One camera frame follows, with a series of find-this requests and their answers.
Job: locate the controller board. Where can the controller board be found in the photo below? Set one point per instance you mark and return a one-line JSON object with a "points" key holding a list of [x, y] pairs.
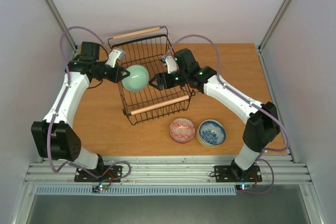
{"points": [[245, 187], [101, 188]]}

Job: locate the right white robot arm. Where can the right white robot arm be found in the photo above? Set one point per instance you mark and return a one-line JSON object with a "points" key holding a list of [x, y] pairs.
{"points": [[260, 119]]}

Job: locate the grey slotted cable duct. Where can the grey slotted cable duct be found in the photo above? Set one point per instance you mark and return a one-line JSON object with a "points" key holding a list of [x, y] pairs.
{"points": [[137, 190]]}

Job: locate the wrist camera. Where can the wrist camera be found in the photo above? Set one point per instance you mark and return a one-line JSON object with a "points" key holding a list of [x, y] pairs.
{"points": [[114, 56], [170, 63]]}

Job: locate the left controller board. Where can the left controller board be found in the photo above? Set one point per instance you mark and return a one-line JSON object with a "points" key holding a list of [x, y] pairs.
{"points": [[101, 188]]}

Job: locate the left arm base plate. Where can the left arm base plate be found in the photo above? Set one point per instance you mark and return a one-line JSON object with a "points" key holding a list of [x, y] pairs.
{"points": [[115, 172]]}

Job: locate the celadon green bowl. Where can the celadon green bowl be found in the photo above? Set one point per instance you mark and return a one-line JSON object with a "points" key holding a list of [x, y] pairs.
{"points": [[137, 80]]}

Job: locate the white yellow bowl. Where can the white yellow bowl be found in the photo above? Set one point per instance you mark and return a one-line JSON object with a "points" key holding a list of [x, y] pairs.
{"points": [[209, 145]]}

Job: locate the red patterned bowl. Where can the red patterned bowl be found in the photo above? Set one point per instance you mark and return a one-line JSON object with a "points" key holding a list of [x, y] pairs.
{"points": [[182, 130]]}

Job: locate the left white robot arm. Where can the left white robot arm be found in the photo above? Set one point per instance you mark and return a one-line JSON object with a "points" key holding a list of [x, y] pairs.
{"points": [[54, 136]]}

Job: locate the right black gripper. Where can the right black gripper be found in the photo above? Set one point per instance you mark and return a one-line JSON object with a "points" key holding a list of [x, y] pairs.
{"points": [[163, 81]]}

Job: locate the black wire dish rack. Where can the black wire dish rack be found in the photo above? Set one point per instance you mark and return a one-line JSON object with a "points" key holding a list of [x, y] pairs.
{"points": [[146, 48]]}

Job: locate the right controller board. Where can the right controller board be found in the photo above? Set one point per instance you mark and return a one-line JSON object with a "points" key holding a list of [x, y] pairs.
{"points": [[245, 187]]}

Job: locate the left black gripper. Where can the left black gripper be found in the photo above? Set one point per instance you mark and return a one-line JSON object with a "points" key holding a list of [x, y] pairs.
{"points": [[117, 76]]}

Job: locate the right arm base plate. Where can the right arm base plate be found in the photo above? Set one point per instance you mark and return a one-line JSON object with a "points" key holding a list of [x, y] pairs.
{"points": [[223, 174]]}

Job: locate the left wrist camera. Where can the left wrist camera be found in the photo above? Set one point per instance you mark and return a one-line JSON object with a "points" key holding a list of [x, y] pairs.
{"points": [[114, 56]]}

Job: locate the aluminium rail frame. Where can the aluminium rail frame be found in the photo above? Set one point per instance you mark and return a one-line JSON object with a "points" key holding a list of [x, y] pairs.
{"points": [[178, 170]]}

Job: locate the blue floral bowl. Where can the blue floral bowl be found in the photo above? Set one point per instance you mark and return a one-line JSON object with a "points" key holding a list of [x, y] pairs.
{"points": [[211, 132]]}

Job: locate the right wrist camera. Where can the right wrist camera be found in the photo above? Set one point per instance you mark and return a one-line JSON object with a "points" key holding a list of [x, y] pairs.
{"points": [[170, 63]]}

